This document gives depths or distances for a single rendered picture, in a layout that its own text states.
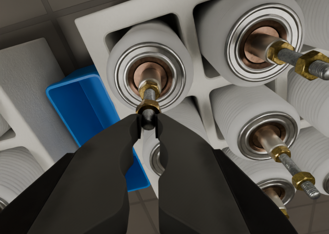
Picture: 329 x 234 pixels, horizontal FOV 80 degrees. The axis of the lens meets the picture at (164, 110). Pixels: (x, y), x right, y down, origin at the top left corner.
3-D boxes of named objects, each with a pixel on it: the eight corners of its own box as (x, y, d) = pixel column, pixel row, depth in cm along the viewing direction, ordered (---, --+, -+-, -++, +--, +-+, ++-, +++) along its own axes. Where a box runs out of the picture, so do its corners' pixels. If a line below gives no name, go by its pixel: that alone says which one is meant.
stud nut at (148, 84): (162, 83, 18) (162, 87, 17) (157, 100, 19) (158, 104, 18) (141, 79, 18) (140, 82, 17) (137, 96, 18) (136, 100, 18)
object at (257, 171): (259, 127, 47) (312, 191, 31) (227, 152, 50) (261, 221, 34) (233, 104, 44) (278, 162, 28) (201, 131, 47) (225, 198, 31)
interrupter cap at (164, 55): (199, 76, 21) (200, 78, 21) (152, 120, 24) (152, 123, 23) (147, 23, 19) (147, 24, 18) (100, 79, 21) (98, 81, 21)
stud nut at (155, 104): (164, 102, 15) (165, 107, 14) (158, 121, 15) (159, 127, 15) (138, 97, 14) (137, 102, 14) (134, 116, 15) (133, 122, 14)
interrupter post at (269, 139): (252, 141, 26) (265, 158, 23) (260, 126, 25) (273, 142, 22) (270, 143, 26) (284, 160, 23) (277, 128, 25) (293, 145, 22)
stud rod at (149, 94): (155, 80, 20) (157, 120, 13) (153, 89, 20) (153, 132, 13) (146, 78, 19) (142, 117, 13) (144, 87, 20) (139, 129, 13)
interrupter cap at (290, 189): (301, 190, 31) (304, 194, 31) (262, 214, 34) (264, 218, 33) (275, 168, 29) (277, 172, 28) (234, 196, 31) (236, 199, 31)
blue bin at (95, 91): (67, 68, 45) (41, 88, 35) (112, 54, 44) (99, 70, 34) (118, 162, 59) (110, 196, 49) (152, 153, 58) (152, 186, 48)
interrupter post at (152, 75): (166, 77, 21) (168, 88, 18) (151, 92, 22) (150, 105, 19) (149, 61, 20) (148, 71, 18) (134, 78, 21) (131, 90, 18)
